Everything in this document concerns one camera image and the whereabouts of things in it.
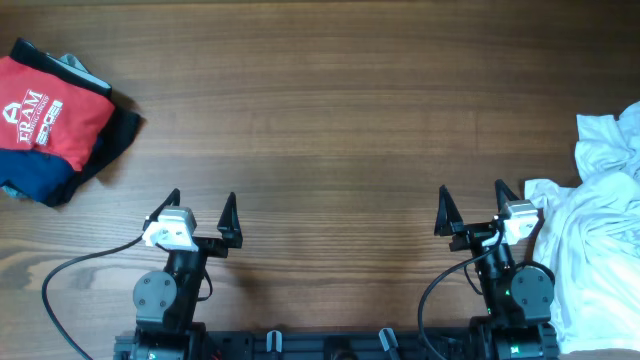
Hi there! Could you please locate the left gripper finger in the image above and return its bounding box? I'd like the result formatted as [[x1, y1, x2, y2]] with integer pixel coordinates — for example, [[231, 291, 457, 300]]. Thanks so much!
[[217, 192, 243, 240], [145, 188, 181, 223]]

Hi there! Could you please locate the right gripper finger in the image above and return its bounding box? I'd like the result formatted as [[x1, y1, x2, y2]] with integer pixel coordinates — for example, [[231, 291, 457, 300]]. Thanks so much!
[[494, 179, 520, 211], [434, 185, 463, 236]]

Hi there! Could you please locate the white t-shirt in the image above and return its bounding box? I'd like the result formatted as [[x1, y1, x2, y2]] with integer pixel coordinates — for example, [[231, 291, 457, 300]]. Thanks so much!
[[524, 104, 639, 354]]

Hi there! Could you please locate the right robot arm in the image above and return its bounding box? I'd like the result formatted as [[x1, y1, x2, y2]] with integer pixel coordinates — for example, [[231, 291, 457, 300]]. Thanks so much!
[[434, 180, 559, 359]]

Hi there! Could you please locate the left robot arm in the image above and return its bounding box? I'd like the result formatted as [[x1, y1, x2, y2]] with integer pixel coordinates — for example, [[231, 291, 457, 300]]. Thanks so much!
[[113, 189, 243, 360]]

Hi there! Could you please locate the black folded garment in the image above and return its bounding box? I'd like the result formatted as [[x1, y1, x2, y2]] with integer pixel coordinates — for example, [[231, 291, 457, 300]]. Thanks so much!
[[3, 38, 141, 198]]

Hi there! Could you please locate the navy blue folded garment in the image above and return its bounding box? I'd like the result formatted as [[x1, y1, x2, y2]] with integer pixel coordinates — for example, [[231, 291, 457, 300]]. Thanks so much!
[[0, 137, 105, 202]]

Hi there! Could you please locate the red folded shirt with logo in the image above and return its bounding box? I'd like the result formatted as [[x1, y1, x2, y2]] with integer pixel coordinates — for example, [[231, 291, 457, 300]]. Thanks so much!
[[1, 57, 115, 171]]

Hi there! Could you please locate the grey folded garment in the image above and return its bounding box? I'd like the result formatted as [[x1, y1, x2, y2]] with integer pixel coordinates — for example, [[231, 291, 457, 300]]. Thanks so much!
[[56, 53, 90, 74]]

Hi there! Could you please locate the right black cable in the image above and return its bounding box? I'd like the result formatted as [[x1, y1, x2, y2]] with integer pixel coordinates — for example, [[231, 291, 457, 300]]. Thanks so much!
[[417, 217, 505, 360]]

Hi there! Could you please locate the black cable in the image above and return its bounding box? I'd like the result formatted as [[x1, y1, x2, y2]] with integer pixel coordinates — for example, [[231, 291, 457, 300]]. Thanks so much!
[[417, 217, 505, 360], [41, 233, 146, 360]]

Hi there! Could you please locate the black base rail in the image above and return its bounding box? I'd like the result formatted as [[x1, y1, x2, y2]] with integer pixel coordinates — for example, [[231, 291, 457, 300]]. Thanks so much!
[[113, 327, 560, 360]]

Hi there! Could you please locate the left black cable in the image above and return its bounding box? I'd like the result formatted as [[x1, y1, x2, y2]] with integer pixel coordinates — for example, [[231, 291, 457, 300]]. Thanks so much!
[[41, 233, 146, 360]]

